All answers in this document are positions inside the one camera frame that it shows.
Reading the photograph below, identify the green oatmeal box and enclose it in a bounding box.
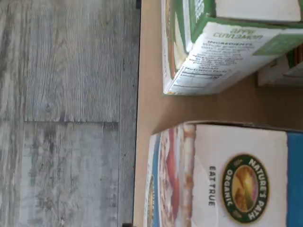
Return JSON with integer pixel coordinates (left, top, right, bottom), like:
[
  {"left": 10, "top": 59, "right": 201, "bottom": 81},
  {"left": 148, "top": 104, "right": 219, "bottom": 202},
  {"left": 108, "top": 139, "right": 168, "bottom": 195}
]
[
  {"left": 257, "top": 44, "right": 303, "bottom": 87},
  {"left": 161, "top": 0, "right": 303, "bottom": 96}
]

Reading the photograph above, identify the blue and white oatmeal box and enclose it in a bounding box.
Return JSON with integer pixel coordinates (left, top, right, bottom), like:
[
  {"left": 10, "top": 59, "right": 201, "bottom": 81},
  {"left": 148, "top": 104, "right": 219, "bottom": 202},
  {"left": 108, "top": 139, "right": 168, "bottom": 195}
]
[{"left": 143, "top": 121, "right": 303, "bottom": 227}]

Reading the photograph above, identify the black metal shelving rack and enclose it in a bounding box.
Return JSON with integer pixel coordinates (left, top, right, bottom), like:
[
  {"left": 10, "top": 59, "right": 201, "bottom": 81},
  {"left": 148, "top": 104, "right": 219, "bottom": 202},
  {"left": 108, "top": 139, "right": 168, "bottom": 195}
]
[{"left": 135, "top": 0, "right": 142, "bottom": 227}]

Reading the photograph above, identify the wooden shelf board with boxes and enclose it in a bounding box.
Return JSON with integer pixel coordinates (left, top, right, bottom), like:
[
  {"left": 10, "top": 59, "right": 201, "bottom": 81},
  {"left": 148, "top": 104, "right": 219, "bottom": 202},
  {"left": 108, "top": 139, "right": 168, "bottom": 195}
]
[{"left": 134, "top": 0, "right": 303, "bottom": 227}]

